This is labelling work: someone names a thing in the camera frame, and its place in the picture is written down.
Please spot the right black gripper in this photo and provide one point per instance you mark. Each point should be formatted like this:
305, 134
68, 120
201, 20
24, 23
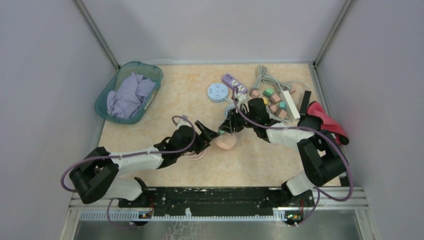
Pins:
226, 125

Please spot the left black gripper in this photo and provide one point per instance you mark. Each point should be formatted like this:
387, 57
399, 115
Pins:
203, 142

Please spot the blue round socket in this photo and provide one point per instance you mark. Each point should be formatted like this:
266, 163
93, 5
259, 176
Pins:
217, 92

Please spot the purple power strip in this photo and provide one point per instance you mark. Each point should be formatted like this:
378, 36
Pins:
232, 82

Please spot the black power strip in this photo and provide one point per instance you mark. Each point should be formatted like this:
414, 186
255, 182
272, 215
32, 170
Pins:
304, 104

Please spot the pink round socket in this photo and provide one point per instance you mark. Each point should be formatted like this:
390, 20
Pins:
226, 141

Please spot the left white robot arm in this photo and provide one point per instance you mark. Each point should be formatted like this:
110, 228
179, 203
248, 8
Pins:
100, 175

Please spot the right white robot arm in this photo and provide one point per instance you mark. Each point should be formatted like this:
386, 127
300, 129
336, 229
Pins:
319, 153

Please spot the teal plastic basin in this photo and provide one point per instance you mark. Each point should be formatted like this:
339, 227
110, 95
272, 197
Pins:
150, 71

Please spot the purple cloth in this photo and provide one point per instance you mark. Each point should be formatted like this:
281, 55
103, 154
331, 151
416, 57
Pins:
126, 102

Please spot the red and black cloth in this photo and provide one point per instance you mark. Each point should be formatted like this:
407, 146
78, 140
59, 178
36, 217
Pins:
326, 122

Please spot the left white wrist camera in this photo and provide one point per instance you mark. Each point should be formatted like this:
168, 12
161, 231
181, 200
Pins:
183, 121

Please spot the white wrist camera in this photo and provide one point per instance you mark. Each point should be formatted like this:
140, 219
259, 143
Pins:
183, 121
241, 99

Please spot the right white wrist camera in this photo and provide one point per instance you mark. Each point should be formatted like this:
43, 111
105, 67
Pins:
241, 99

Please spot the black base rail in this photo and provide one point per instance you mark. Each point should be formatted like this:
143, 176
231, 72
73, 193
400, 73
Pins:
218, 202

